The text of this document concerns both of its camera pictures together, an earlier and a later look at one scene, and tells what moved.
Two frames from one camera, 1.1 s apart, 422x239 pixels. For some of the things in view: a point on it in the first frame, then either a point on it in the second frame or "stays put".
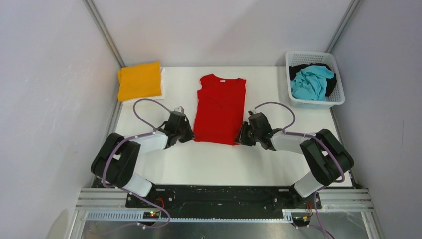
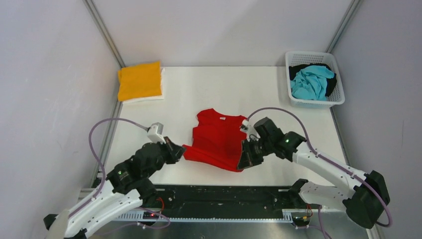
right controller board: (301, 221) stays put
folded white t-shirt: (161, 97) stays put
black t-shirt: (331, 82) stays put
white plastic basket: (313, 79) stays put
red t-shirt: (219, 109) to (217, 139)
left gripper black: (190, 136) to (175, 151)
